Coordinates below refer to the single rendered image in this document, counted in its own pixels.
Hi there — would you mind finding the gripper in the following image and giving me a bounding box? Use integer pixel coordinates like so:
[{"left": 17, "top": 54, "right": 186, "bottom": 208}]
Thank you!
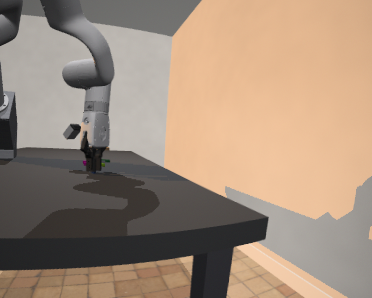
[{"left": 80, "top": 111, "right": 110, "bottom": 172}]

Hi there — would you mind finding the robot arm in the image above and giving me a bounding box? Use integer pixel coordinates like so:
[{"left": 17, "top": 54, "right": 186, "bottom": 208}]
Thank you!
[{"left": 0, "top": 0, "right": 114, "bottom": 139}]

